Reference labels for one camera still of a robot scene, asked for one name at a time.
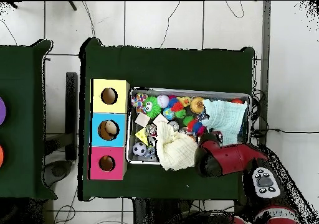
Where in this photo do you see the cream muslin cloth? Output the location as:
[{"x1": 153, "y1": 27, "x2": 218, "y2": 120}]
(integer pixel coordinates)
[{"x1": 155, "y1": 121, "x2": 199, "y2": 171}]

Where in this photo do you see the wooden box with three holes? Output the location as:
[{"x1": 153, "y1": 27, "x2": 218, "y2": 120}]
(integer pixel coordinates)
[{"x1": 88, "y1": 78, "x2": 131, "y2": 180}]

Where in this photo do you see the green fuzzy googly-eyed toy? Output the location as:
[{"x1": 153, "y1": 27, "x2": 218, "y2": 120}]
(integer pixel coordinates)
[{"x1": 143, "y1": 96, "x2": 163, "y2": 119}]

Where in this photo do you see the plain wooden cube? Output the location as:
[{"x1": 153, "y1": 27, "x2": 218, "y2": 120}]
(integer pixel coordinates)
[{"x1": 134, "y1": 112, "x2": 151, "y2": 127}]

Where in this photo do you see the shallow metal mesh bin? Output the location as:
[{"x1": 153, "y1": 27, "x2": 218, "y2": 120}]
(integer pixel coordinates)
[{"x1": 125, "y1": 86, "x2": 252, "y2": 170}]

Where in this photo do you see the black power cable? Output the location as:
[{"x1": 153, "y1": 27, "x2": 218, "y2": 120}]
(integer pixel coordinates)
[{"x1": 250, "y1": 128, "x2": 319, "y2": 138}]

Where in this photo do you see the toy hamburger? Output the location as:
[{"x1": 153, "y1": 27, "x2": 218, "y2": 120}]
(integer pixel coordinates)
[{"x1": 189, "y1": 96, "x2": 206, "y2": 114}]

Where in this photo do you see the grey round base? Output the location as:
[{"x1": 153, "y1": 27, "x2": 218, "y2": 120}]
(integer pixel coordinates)
[{"x1": 43, "y1": 160, "x2": 74, "y2": 188}]

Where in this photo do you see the black upright panel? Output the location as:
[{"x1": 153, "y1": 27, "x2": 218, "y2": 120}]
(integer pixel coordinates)
[{"x1": 65, "y1": 72, "x2": 79, "y2": 161}]

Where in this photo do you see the yellow cheese wedge toy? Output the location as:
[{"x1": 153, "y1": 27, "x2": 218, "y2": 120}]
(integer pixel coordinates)
[{"x1": 135, "y1": 128, "x2": 150, "y2": 146}]

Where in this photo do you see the white toy baseball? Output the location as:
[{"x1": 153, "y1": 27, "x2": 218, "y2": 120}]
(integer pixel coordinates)
[{"x1": 156, "y1": 94, "x2": 170, "y2": 109}]

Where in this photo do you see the black and white soccer ball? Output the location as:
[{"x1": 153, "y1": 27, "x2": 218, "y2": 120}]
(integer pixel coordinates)
[{"x1": 132, "y1": 142, "x2": 148, "y2": 157}]

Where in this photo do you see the purple round object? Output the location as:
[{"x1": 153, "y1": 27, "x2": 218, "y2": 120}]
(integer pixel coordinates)
[{"x1": 0, "y1": 96, "x2": 6, "y2": 126}]

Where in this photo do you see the light blue muslin cloth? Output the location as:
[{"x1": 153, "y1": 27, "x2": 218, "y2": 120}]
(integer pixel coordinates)
[{"x1": 200, "y1": 98, "x2": 248, "y2": 146}]

